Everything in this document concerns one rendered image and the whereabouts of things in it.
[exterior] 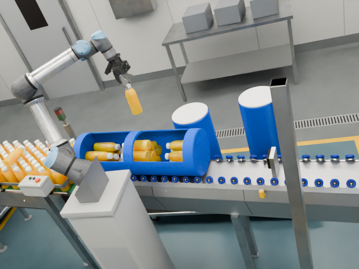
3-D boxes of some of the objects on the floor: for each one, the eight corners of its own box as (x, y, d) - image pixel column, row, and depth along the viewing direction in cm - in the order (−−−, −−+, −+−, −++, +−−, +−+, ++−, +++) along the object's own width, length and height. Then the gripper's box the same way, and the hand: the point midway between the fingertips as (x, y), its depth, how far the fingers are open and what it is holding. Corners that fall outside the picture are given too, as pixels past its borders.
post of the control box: (100, 277, 294) (40, 193, 240) (96, 276, 296) (36, 192, 242) (102, 273, 297) (44, 189, 243) (98, 272, 299) (39, 188, 245)
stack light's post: (117, 215, 349) (66, 125, 289) (114, 214, 351) (62, 126, 291) (119, 212, 352) (69, 123, 292) (116, 212, 354) (65, 123, 294)
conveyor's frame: (118, 271, 293) (68, 196, 245) (-14, 250, 364) (-73, 188, 315) (141, 226, 328) (102, 151, 279) (16, 214, 398) (-32, 153, 350)
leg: (255, 275, 255) (238, 218, 221) (247, 274, 258) (229, 218, 224) (256, 268, 260) (240, 211, 226) (248, 267, 262) (231, 210, 228)
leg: (258, 259, 265) (242, 201, 231) (250, 258, 268) (234, 201, 234) (259, 252, 270) (244, 195, 236) (251, 251, 272) (235, 195, 238)
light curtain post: (319, 324, 217) (286, 85, 125) (309, 322, 220) (268, 86, 128) (319, 314, 222) (288, 76, 130) (310, 312, 224) (271, 78, 132)
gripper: (112, 58, 197) (132, 89, 207) (122, 48, 204) (141, 79, 214) (102, 62, 202) (122, 92, 212) (111, 52, 209) (131, 81, 219)
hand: (127, 85), depth 214 cm, fingers closed on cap, 4 cm apart
